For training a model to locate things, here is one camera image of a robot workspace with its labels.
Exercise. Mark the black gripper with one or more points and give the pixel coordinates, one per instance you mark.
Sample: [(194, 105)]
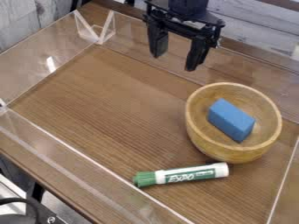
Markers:
[(185, 18)]

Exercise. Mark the blue foam block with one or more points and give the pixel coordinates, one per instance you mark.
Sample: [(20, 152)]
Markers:
[(230, 120)]

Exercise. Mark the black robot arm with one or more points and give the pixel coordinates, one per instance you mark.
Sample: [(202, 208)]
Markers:
[(185, 18)]

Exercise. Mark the brown wooden bowl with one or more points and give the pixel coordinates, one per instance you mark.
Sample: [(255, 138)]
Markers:
[(209, 140)]

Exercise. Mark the green Expo marker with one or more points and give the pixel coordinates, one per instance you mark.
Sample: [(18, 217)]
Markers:
[(210, 171)]

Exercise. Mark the clear acrylic tray wall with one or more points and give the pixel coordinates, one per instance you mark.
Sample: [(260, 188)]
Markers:
[(93, 113)]

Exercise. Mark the black metal bracket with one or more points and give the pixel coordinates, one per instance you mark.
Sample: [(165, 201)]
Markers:
[(48, 217)]

